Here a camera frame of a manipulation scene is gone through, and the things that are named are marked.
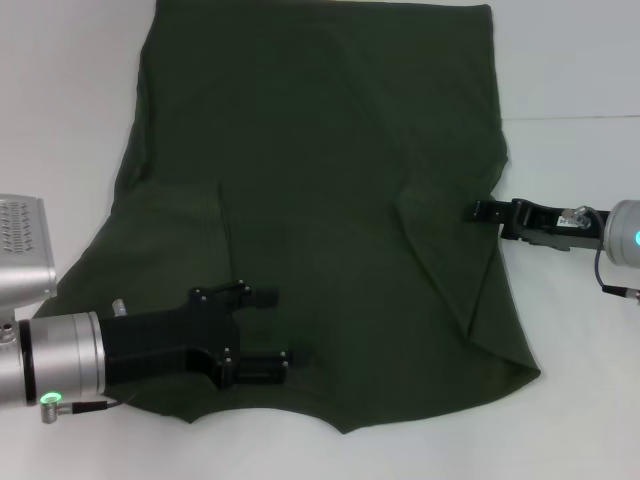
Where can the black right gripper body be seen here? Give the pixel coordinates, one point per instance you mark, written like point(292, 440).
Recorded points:
point(540, 225)

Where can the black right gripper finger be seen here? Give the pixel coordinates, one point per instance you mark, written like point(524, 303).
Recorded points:
point(482, 211)

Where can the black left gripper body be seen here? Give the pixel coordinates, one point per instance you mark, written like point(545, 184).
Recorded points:
point(160, 345)

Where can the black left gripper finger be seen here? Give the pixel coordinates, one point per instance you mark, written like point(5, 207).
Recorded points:
point(304, 357)
point(266, 298)

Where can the dark green shirt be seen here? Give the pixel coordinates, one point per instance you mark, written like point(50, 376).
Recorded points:
point(325, 150)

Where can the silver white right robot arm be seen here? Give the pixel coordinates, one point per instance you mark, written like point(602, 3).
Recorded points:
point(625, 232)

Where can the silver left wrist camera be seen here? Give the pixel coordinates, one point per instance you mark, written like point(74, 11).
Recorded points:
point(25, 250)

